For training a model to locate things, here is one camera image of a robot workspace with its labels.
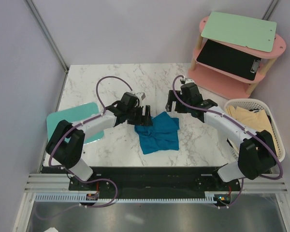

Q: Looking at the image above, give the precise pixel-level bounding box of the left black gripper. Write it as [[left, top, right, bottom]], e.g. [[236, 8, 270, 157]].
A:
[[126, 104, 152, 126]]

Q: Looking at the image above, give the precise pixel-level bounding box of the blue t shirt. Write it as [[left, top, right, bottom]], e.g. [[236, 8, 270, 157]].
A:
[[134, 112, 180, 155]]

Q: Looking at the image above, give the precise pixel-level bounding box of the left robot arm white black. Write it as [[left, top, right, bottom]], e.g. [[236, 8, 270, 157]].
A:
[[46, 92, 153, 190]]

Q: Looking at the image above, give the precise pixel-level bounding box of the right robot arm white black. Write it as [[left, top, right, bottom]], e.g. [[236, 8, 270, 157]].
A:
[[166, 83, 278, 190]]

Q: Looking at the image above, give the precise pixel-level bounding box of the pink three tier shelf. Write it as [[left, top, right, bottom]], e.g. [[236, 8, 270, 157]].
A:
[[188, 16, 287, 100]]

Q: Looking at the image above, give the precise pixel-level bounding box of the black clipboard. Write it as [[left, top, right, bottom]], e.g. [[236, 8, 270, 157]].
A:
[[196, 40, 261, 81]]

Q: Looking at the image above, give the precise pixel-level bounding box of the teal cutting board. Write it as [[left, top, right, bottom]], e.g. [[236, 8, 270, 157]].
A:
[[46, 102, 99, 140]]

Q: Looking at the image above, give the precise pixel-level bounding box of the white laundry basket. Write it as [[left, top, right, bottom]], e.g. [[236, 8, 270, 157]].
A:
[[224, 99, 286, 162]]

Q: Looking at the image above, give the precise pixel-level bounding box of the beige t shirt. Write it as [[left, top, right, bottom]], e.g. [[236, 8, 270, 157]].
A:
[[227, 105, 278, 155]]

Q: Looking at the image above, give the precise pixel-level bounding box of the green board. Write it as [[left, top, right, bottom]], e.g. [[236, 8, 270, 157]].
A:
[[201, 12, 277, 52]]

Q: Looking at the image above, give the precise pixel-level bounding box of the white paper scrap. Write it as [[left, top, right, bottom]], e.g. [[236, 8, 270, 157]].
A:
[[44, 227, 58, 232]]

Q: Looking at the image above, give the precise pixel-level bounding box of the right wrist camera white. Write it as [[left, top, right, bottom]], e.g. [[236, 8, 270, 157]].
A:
[[180, 77, 194, 85]]

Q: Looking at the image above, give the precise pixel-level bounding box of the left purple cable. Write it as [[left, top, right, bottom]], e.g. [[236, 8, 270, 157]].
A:
[[35, 76, 136, 220]]

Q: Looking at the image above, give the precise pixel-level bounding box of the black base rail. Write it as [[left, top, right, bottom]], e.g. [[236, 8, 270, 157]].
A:
[[41, 166, 242, 200]]

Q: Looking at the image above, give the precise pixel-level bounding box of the white cable duct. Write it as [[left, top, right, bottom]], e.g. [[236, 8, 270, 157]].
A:
[[34, 192, 217, 203]]

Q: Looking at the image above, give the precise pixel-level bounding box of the aluminium extrusion rail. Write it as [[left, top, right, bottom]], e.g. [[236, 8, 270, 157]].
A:
[[25, 174, 288, 194]]

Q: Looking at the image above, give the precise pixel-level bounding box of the aluminium frame post right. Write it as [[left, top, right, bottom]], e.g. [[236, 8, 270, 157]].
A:
[[261, 0, 279, 21]]

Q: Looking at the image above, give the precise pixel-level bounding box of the aluminium frame post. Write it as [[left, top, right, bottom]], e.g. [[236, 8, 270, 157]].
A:
[[23, 0, 70, 73], [261, 0, 279, 21]]

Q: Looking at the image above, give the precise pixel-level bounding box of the aluminium frame post left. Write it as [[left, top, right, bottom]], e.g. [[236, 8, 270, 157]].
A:
[[23, 0, 70, 73]]

